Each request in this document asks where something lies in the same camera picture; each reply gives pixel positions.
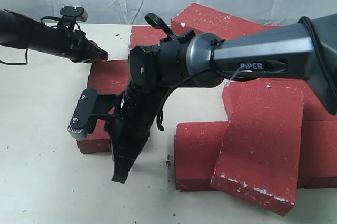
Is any red brick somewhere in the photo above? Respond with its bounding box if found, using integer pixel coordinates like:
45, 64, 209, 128
171, 3, 279, 40
76, 60, 130, 154
298, 120, 336, 189
174, 121, 229, 192
128, 25, 166, 50
222, 78, 336, 121
210, 80, 304, 216

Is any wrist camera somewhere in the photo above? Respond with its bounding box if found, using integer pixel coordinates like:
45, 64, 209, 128
60, 6, 88, 22
67, 88, 98, 141

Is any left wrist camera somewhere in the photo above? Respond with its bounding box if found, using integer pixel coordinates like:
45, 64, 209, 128
60, 6, 88, 22

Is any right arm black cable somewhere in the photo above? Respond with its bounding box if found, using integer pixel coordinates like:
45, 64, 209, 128
155, 60, 245, 132

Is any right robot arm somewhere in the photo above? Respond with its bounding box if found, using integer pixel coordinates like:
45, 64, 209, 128
105, 13, 336, 184

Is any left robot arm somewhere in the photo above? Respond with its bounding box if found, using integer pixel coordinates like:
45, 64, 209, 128
1, 6, 108, 63

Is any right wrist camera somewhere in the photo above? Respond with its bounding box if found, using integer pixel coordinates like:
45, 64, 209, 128
67, 88, 98, 141

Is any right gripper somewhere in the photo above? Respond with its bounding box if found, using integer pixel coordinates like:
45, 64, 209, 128
108, 82, 168, 183

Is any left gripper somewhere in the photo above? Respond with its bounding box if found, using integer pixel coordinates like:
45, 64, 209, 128
60, 29, 109, 63

